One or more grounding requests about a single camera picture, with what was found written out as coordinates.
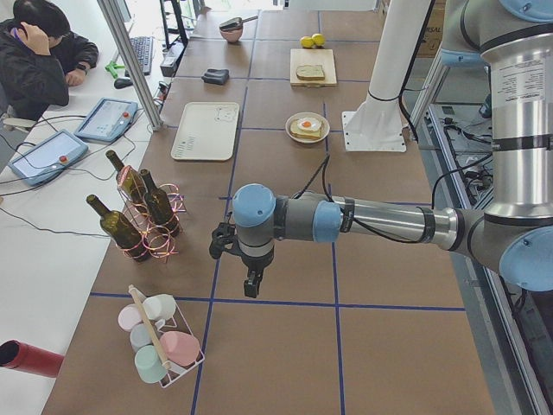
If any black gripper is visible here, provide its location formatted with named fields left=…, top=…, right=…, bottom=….
left=241, top=248, right=274, bottom=297

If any bread slice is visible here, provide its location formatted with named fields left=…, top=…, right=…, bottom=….
left=289, top=119, right=322, bottom=139
left=296, top=65, right=326, bottom=80

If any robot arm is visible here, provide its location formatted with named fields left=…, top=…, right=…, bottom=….
left=232, top=1, right=552, bottom=297

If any cream bear tray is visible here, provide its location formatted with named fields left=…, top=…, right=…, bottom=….
left=170, top=102, right=240, bottom=162

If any white cup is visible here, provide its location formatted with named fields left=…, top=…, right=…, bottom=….
left=143, top=294, right=176, bottom=321

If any salmon pink cup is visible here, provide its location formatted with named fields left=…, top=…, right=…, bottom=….
left=160, top=331, right=200, bottom=367

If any green wine bottle middle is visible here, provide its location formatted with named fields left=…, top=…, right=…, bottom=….
left=139, top=169, right=181, bottom=237

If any green wine bottle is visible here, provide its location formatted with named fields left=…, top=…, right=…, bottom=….
left=86, top=195, right=151, bottom=262
left=105, top=150, right=147, bottom=214
left=139, top=169, right=181, bottom=237

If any grey cup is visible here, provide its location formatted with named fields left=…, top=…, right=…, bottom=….
left=130, top=323, right=152, bottom=353

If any light pink cup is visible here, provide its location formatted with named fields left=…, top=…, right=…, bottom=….
left=118, top=304, right=143, bottom=332

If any mint green cup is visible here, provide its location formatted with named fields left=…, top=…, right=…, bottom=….
left=134, top=345, right=168, bottom=384

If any green wine bottle front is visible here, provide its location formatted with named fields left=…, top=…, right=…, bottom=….
left=86, top=195, right=151, bottom=262

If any green wine bottle back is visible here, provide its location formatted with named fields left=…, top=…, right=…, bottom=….
left=105, top=150, right=147, bottom=214

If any bread slice on plate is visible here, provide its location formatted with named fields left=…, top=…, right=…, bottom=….
left=289, top=119, right=322, bottom=139

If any white round plate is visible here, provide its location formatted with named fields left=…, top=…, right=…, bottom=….
left=285, top=112, right=330, bottom=144

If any grey folded cloth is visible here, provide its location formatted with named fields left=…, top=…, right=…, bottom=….
left=201, top=68, right=230, bottom=86

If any far teach pendant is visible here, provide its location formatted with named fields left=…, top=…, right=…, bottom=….
left=74, top=98, right=138, bottom=144

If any teach pendant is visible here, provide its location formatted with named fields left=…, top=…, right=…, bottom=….
left=8, top=130, right=88, bottom=187
left=74, top=98, right=138, bottom=144

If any wooden cutting board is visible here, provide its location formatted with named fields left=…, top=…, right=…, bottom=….
left=289, top=48, right=338, bottom=86

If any near teach pendant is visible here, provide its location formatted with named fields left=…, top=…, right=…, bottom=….
left=8, top=130, right=88, bottom=187

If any black computer mouse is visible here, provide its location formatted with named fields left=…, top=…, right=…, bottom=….
left=113, top=77, right=133, bottom=90

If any yellow lemon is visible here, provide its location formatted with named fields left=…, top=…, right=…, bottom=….
left=300, top=36, right=315, bottom=48
left=311, top=33, right=326, bottom=48

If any red cylinder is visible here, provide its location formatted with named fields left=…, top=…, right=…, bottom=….
left=1, top=340, right=64, bottom=378

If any pink bowl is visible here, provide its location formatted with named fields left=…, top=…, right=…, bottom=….
left=219, top=26, right=244, bottom=43

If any green tool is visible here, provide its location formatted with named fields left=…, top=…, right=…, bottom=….
left=105, top=61, right=125, bottom=80

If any black keyboard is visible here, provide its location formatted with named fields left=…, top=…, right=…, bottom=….
left=130, top=36, right=155, bottom=75

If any seated person in black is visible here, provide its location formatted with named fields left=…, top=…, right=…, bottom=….
left=1, top=1, right=99, bottom=121

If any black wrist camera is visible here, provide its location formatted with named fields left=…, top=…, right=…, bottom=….
left=209, top=222, right=239, bottom=259

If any white wire cup rack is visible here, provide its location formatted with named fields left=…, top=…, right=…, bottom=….
left=128, top=285, right=205, bottom=388

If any copper wire bottle rack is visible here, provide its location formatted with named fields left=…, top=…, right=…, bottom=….
left=118, top=183, right=187, bottom=261

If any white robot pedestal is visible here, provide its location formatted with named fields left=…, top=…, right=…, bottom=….
left=342, top=0, right=434, bottom=152

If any aluminium frame post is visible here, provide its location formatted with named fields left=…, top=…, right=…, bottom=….
left=98, top=0, right=163, bottom=131

